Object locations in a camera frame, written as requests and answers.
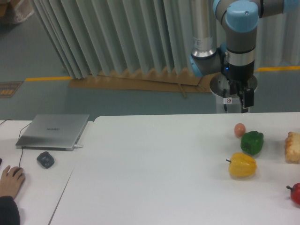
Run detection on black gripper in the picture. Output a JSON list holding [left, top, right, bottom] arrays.
[[221, 61, 255, 113]]

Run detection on yellow bell pepper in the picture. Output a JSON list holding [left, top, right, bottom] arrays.
[[226, 152, 257, 178]]

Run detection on black computer mouse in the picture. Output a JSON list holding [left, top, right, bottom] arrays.
[[13, 167, 24, 181]]

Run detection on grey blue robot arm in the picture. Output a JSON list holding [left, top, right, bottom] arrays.
[[189, 0, 300, 113]]

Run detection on green bell pepper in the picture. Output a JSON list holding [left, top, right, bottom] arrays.
[[240, 131, 264, 156]]

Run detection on red bell pepper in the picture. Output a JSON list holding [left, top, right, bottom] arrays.
[[286, 183, 300, 205]]

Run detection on person's hand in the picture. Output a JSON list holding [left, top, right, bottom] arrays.
[[0, 165, 25, 199]]

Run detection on brown egg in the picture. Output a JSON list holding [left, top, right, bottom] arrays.
[[234, 123, 246, 137]]

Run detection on yellow floor tape right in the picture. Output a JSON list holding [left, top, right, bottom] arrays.
[[257, 66, 300, 72]]

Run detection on yellow floor tape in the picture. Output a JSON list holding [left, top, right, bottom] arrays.
[[257, 66, 300, 72], [25, 76, 71, 82]]

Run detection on bread loaf piece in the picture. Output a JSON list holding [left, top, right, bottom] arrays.
[[285, 132, 300, 163]]

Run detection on pale green curtain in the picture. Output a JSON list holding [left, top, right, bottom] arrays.
[[30, 0, 300, 79]]

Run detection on yellow floor tape left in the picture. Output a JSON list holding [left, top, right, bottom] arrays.
[[25, 76, 71, 82]]

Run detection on silver closed laptop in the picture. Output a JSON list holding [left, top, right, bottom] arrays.
[[15, 114, 89, 151]]

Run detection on black small controller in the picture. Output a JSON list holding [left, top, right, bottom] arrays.
[[37, 151, 55, 169]]

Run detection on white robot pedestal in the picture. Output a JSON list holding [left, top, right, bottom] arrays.
[[210, 72, 259, 114]]

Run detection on black mouse cable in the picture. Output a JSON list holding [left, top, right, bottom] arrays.
[[0, 119, 32, 168]]

